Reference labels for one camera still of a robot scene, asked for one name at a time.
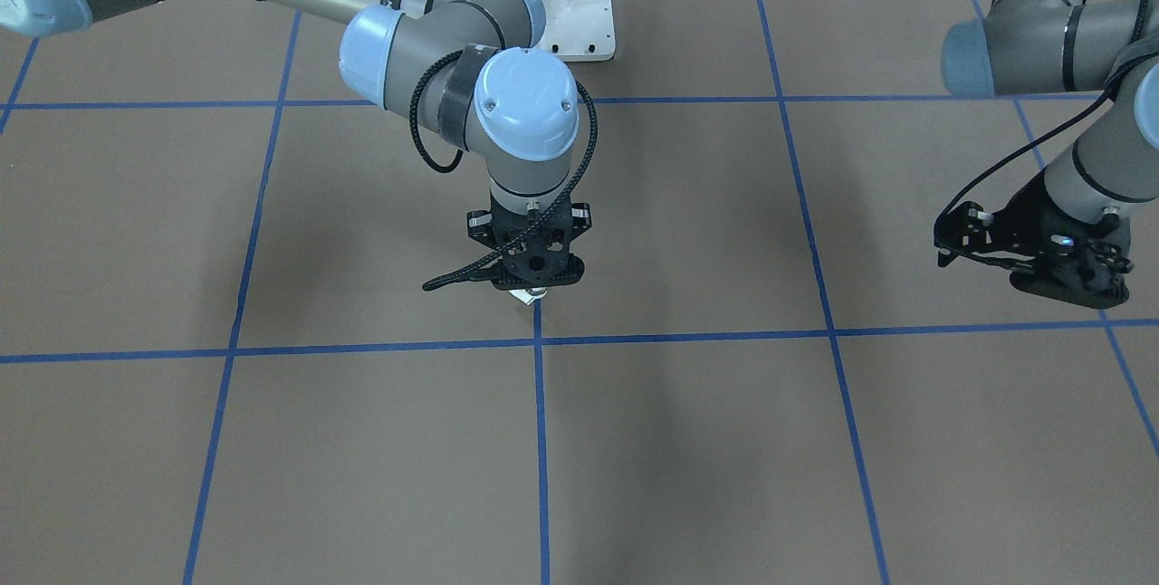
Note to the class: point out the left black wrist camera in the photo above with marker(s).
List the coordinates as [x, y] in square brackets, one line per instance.
[1077, 263]

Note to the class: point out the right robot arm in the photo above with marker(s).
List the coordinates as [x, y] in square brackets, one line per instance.
[472, 71]

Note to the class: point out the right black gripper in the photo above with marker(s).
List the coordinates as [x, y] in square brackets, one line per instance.
[477, 225]

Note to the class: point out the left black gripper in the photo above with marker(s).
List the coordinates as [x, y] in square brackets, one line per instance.
[1024, 213]

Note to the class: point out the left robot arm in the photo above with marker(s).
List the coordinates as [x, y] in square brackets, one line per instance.
[1073, 217]

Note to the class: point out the chrome angle valve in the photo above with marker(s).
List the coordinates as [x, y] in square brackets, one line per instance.
[529, 296]

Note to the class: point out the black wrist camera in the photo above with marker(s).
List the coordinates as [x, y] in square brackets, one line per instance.
[536, 265]
[1077, 263]

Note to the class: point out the brown paper table mat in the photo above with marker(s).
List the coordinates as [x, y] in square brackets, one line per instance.
[219, 366]

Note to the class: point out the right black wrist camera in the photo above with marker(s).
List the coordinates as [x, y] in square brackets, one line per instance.
[536, 265]

